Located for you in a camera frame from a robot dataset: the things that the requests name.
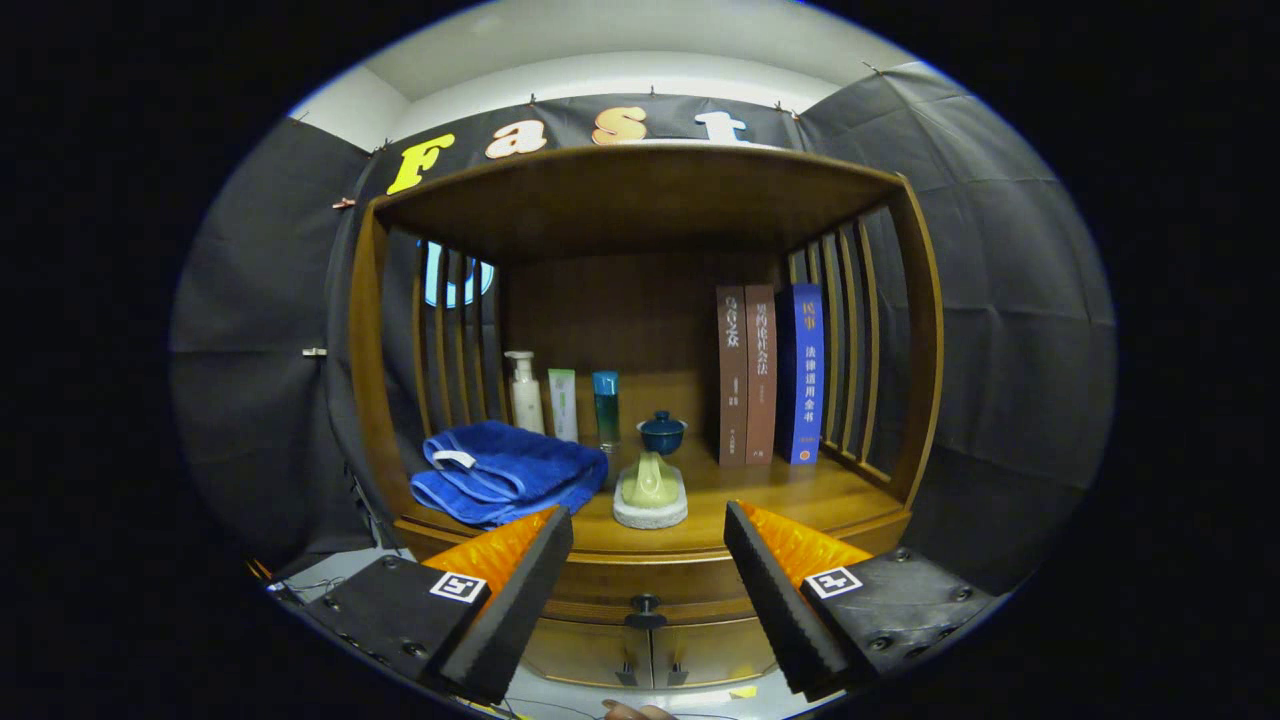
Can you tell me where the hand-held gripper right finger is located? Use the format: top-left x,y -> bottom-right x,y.
723,500 -> 1001,701

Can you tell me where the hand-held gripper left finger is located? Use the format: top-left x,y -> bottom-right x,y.
300,505 -> 575,706

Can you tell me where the wooden drawer with black knob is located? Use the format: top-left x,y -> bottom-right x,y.
545,570 -> 781,633

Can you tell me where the light green scrub brush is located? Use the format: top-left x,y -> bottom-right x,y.
612,450 -> 690,530

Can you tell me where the wooden cabinet door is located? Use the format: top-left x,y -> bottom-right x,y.
650,620 -> 776,689
520,625 -> 651,691

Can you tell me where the wooden countertop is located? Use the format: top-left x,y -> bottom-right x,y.
395,455 -> 913,558

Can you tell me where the brown wooden cabinet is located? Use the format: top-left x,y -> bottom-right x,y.
345,140 -> 946,691

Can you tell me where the blue folded towel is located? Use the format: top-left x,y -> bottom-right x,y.
408,420 -> 609,529

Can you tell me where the white and green tube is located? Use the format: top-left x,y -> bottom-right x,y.
547,369 -> 579,443

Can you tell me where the white pump bottle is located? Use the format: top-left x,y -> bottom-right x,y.
503,350 -> 546,436

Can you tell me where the blue lidded teacup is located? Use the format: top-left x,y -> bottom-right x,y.
637,410 -> 688,457

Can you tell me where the teal capped bottle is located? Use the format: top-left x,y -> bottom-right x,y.
592,371 -> 621,451

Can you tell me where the reddish brown book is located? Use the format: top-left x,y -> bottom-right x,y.
744,284 -> 779,466

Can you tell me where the blue book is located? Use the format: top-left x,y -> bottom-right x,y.
780,283 -> 825,466

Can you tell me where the dark brown book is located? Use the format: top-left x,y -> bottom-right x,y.
716,286 -> 749,468

